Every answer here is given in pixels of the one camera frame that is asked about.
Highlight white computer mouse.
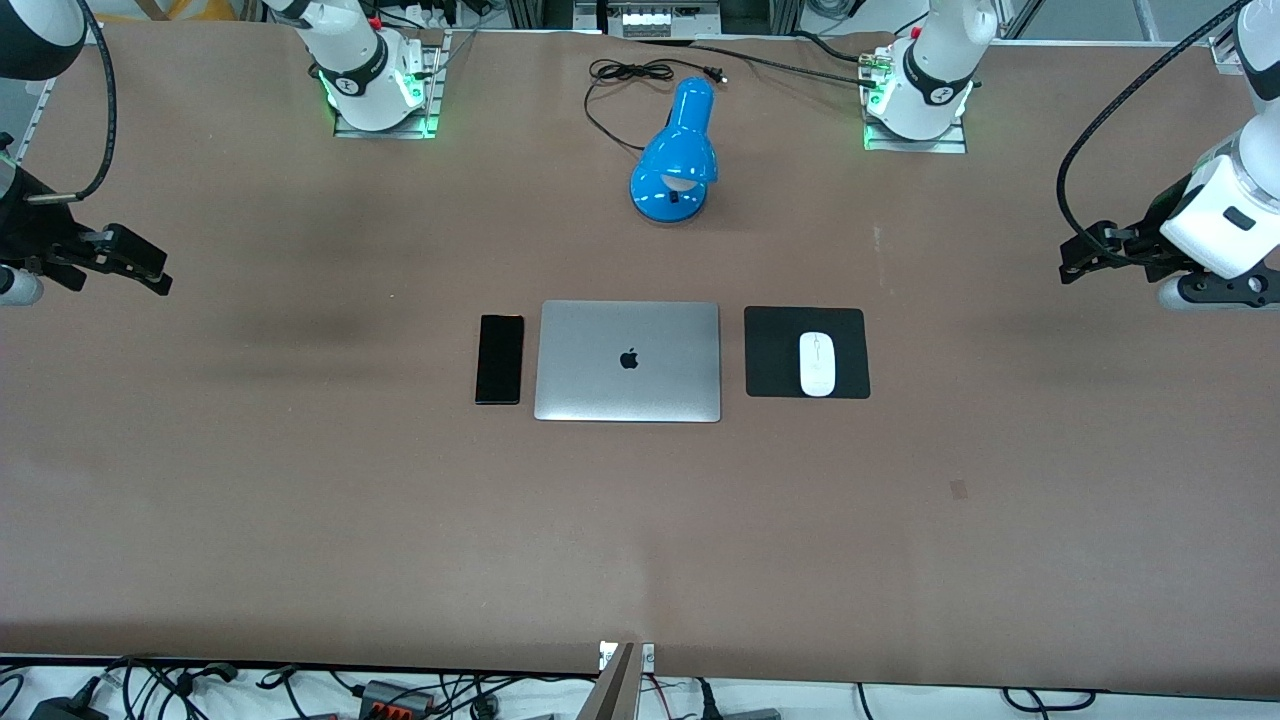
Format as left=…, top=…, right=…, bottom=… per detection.
left=799, top=331, right=837, bottom=398

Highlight black smartphone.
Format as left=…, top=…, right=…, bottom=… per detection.
left=475, top=314, right=526, bottom=406

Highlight black mouse pad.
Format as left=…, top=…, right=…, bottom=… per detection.
left=744, top=306, right=871, bottom=400

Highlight blue desk lamp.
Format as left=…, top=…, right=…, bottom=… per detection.
left=630, top=77, right=719, bottom=224

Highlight black power adapter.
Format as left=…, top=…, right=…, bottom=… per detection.
left=28, top=694, right=103, bottom=720

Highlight silver closed laptop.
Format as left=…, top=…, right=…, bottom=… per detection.
left=534, top=300, right=722, bottom=423

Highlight white power strip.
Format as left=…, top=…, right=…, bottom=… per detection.
left=604, top=0, right=723, bottom=39

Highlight black box with orange connectors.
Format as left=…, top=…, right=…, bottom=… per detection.
left=358, top=679, right=438, bottom=720

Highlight wooden plank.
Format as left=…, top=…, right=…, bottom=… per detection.
left=577, top=642, right=642, bottom=720

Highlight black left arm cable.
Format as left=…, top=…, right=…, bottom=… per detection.
left=1056, top=0, right=1253, bottom=243

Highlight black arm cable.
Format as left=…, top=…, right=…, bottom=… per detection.
left=1056, top=0, right=1253, bottom=243
left=24, top=0, right=119, bottom=205

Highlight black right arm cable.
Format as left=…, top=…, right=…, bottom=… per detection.
left=24, top=0, right=119, bottom=205

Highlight aluminium arm base plate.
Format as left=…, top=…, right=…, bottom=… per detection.
left=862, top=44, right=970, bottom=154
left=333, top=28, right=453, bottom=140

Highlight thick black table cable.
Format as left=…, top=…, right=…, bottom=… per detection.
left=636, top=36, right=883, bottom=93

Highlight black floor cable loop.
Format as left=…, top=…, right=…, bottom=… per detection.
left=1000, top=687, right=1098, bottom=714

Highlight black lamp power cord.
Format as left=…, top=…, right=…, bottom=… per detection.
left=584, top=58, right=729, bottom=154

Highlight white clamp bracket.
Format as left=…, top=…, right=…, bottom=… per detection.
left=598, top=640, right=657, bottom=672

